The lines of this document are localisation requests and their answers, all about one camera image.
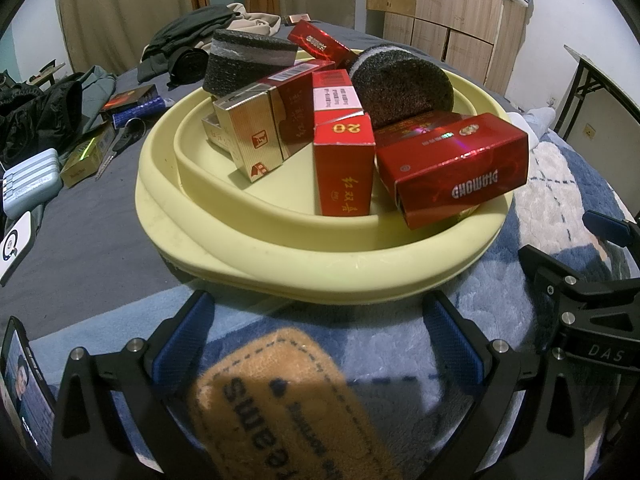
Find wooden wardrobe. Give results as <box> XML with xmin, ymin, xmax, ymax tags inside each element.
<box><xmin>366</xmin><ymin>0</ymin><xmax>531</xmax><ymax>98</ymax></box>

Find black rolled cloth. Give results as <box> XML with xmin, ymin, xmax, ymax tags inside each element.
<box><xmin>167</xmin><ymin>46</ymin><xmax>211</xmax><ymax>86</ymax></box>

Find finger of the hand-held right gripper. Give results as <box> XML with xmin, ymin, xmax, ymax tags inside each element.
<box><xmin>582</xmin><ymin>209</ymin><xmax>640</xmax><ymax>250</ymax></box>
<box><xmin>517</xmin><ymin>244</ymin><xmax>640</xmax><ymax>313</ymax></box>

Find light grey cloth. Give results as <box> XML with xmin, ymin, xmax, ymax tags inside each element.
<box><xmin>507</xmin><ymin>106</ymin><xmax>557</xmax><ymax>148</ymax></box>

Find black jacket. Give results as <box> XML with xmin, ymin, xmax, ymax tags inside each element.
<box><xmin>0</xmin><ymin>72</ymin><xmax>83</xmax><ymax>163</ymax></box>

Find black smartphone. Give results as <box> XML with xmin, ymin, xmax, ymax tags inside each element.
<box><xmin>0</xmin><ymin>316</ymin><xmax>57</xmax><ymax>461</ymax></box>

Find beige clothes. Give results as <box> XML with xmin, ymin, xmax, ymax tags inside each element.
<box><xmin>227</xmin><ymin>2</ymin><xmax>283</xmax><ymax>36</ymax></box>

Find yellow plastic basin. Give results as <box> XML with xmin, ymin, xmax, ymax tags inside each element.
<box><xmin>135</xmin><ymin>47</ymin><xmax>516</xmax><ymax>306</ymax></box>

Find beige curtain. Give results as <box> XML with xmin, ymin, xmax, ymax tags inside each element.
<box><xmin>55</xmin><ymin>0</ymin><xmax>191</xmax><ymax>73</ymax></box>

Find light blue case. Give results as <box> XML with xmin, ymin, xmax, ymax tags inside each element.
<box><xmin>0</xmin><ymin>147</ymin><xmax>63</xmax><ymax>216</ymax></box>

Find black half-round foam block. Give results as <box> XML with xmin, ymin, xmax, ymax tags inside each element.
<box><xmin>202</xmin><ymin>29</ymin><xmax>299</xmax><ymax>98</ymax></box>

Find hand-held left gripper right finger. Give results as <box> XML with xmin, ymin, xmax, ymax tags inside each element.
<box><xmin>422</xmin><ymin>290</ymin><xmax>588</xmax><ymax>480</ymax></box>

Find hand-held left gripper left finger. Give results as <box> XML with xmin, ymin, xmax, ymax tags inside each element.
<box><xmin>50</xmin><ymin>290</ymin><xmax>217</xmax><ymax>480</ymax></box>

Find dark green clothes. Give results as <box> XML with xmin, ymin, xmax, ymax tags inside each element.
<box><xmin>137</xmin><ymin>5</ymin><xmax>241</xmax><ymax>83</ymax></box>

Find blue patterned tube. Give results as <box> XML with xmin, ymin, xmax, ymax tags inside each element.
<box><xmin>111</xmin><ymin>95</ymin><xmax>166</xmax><ymax>128</ymax></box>

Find grey-green garment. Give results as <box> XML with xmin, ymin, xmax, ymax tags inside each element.
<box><xmin>75</xmin><ymin>65</ymin><xmax>119</xmax><ymax>131</ymax></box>

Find black folding table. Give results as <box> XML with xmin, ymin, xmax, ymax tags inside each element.
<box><xmin>564</xmin><ymin>44</ymin><xmax>640</xmax><ymax>151</ymax></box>

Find scissors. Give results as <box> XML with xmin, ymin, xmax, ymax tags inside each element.
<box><xmin>95</xmin><ymin>117</ymin><xmax>146</xmax><ymax>181</ymax></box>

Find dark orange box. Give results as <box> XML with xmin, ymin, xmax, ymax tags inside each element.
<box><xmin>102</xmin><ymin>85</ymin><xmax>156</xmax><ymax>112</ymax></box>

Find red and gold cigarette box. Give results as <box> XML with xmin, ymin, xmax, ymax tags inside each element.
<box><xmin>213</xmin><ymin>59</ymin><xmax>336</xmax><ymax>183</ymax></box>

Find shiny red cigarette box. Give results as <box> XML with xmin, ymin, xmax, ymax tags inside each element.
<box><xmin>375</xmin><ymin>112</ymin><xmax>531</xmax><ymax>231</ymax></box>
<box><xmin>287</xmin><ymin>21</ymin><xmax>357</xmax><ymax>71</ymax></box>

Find red cigarette box yellow print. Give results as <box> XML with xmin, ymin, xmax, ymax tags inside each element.
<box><xmin>313</xmin><ymin>112</ymin><xmax>377</xmax><ymax>217</ymax></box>

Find green and yellow box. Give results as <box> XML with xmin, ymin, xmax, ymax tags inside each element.
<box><xmin>60</xmin><ymin>125</ymin><xmax>118</xmax><ymax>188</ymax></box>

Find small wooden item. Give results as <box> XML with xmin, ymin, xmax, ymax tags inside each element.
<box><xmin>30</xmin><ymin>62</ymin><xmax>66</xmax><ymax>86</ymax></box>

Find grey round foam disc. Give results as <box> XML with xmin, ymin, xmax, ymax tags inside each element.
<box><xmin>347</xmin><ymin>46</ymin><xmax>455</xmax><ymax>130</ymax></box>

